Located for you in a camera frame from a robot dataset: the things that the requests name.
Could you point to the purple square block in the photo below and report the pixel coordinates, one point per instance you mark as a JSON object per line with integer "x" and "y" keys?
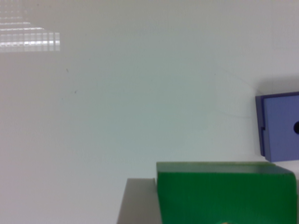
{"x": 278, "y": 126}

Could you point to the green square block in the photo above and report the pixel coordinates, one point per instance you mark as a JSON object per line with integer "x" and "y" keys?
{"x": 226, "y": 193}

